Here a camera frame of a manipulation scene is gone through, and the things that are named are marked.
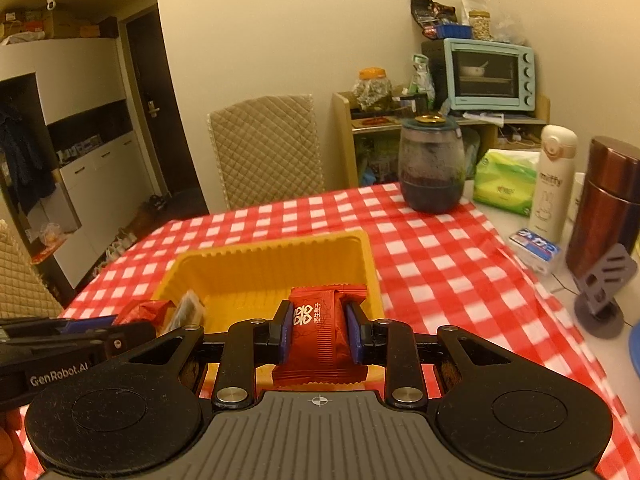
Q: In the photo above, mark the brown wooden grinder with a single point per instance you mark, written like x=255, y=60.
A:
x=605, y=200

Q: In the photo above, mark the cardboard boxes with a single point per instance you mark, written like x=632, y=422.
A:
x=60, y=25

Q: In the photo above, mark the yellow plastic tray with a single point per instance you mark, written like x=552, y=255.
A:
x=270, y=270

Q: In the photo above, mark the blue plastic box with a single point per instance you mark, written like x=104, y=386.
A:
x=452, y=31

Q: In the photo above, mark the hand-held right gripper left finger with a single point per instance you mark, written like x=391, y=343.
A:
x=285, y=335

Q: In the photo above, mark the white security camera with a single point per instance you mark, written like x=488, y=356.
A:
x=50, y=2

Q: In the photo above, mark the green plastic bag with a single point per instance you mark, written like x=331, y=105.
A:
x=422, y=80

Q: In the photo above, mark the blue round object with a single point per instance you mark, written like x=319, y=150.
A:
x=635, y=350

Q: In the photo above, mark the light blue toaster oven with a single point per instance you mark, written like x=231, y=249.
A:
x=487, y=75

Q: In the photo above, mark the blue and white box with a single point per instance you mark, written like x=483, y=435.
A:
x=535, y=251

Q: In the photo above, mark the dark hanging jacket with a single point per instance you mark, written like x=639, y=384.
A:
x=22, y=155

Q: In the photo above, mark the large red snack packet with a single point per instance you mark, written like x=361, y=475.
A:
x=320, y=340

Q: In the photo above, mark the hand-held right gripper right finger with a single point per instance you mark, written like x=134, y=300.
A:
x=353, y=335

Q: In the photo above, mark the green tissue pack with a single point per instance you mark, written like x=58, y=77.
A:
x=505, y=182

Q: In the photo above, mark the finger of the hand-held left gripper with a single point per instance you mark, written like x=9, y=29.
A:
x=130, y=337
x=87, y=324

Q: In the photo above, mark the row of shoes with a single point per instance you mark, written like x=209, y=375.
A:
x=120, y=245

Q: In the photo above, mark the jar of nuts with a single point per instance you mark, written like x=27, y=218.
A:
x=480, y=25

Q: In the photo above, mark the grey phone stand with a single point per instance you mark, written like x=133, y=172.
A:
x=602, y=305

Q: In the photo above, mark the dark glass jar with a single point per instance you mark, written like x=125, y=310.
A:
x=430, y=170

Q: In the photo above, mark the white thermos bottle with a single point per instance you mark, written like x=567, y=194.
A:
x=552, y=180

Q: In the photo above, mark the white cabinet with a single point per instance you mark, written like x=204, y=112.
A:
x=95, y=180

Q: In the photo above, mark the beige quilted chair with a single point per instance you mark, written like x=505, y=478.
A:
x=25, y=280
x=265, y=145

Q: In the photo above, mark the crinkled red snack packet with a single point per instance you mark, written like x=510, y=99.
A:
x=145, y=310

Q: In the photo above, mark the dark door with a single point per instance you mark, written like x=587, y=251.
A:
x=160, y=110

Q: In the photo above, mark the red checkered tablecloth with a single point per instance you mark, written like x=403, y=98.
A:
x=440, y=260

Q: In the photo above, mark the grey snack packet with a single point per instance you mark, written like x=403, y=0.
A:
x=187, y=310

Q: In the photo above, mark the dark snack bag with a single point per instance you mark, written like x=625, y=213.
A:
x=430, y=12

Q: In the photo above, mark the wooden shelf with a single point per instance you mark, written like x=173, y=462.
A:
x=345, y=130

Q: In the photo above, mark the orange lid plastic jar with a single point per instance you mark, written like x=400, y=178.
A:
x=372, y=89

